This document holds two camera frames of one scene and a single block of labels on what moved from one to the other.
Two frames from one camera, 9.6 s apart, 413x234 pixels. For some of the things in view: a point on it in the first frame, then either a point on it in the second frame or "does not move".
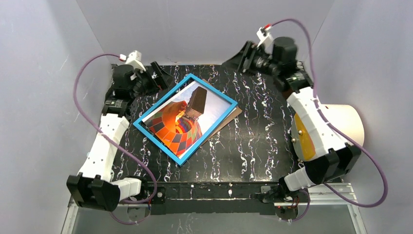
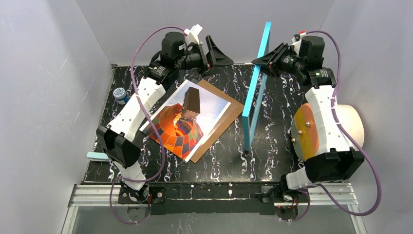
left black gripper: (152, 77) -> (204, 55)
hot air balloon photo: (181, 121) does not move
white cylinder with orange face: (347, 120) does not move
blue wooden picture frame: (138, 122) -> (255, 93)
